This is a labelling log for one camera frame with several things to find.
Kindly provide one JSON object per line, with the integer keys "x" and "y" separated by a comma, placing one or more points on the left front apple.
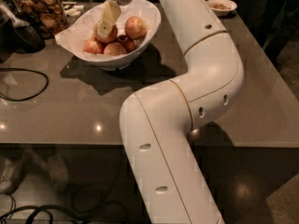
{"x": 93, "y": 46}

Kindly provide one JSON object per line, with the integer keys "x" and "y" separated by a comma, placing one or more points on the white items behind bowl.
{"x": 73, "y": 10}

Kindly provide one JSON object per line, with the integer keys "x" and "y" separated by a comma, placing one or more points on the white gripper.
{"x": 112, "y": 14}

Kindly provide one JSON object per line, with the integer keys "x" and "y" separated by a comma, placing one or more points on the black appliance at left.
{"x": 18, "y": 35}

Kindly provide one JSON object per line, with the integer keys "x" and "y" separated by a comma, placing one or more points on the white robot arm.
{"x": 155, "y": 121}

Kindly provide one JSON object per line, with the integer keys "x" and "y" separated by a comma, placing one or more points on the small white dish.
{"x": 222, "y": 7}

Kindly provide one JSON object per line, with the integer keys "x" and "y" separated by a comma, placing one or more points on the white ceramic bowl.
{"x": 151, "y": 15}

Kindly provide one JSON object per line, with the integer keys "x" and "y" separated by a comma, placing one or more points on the middle front apple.
{"x": 114, "y": 49}

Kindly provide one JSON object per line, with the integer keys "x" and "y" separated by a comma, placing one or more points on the white paper liner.
{"x": 74, "y": 37}

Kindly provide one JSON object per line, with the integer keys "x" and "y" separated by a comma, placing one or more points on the small red apple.
{"x": 127, "y": 42}

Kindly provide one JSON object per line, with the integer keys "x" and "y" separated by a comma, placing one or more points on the glass jar of chips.
{"x": 47, "y": 16}

